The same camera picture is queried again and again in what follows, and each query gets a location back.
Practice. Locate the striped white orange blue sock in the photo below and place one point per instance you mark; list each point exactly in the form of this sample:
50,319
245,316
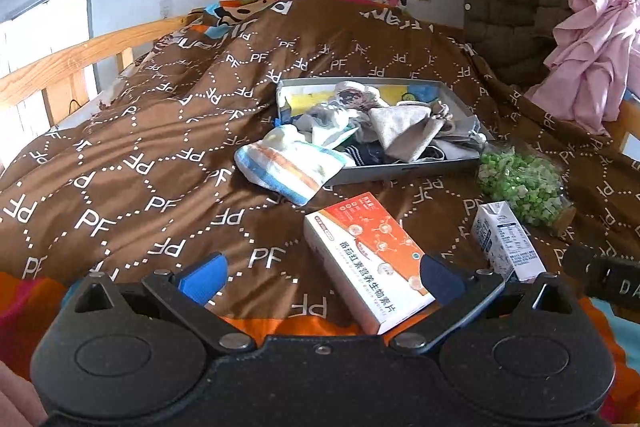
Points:
290,167

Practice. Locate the pink cloth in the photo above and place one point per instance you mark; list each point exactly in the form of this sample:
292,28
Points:
590,72

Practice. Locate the white sock blue stripes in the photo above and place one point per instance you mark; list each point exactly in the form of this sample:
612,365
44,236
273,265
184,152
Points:
327,129

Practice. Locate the window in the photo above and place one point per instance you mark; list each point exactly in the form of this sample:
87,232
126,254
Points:
45,22

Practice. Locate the navy sock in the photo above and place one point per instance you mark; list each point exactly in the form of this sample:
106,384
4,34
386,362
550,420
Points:
372,155

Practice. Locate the grey tray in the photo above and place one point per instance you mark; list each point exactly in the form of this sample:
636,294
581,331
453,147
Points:
400,172

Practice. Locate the grey face mask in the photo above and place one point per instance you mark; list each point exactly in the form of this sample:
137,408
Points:
465,127

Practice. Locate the orange and white carton box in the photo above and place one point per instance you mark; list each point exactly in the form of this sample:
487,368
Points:
370,257

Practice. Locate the green frog drawing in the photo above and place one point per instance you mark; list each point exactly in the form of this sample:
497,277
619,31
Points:
422,92

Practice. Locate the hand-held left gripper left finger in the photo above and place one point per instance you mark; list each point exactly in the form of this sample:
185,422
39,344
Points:
202,282

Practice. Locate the brown printed blanket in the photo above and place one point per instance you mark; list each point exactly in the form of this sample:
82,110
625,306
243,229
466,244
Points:
150,147

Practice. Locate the white blue milk carton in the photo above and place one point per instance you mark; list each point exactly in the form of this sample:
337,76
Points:
505,242

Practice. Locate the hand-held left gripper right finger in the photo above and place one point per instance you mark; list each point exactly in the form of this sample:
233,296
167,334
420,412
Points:
440,281

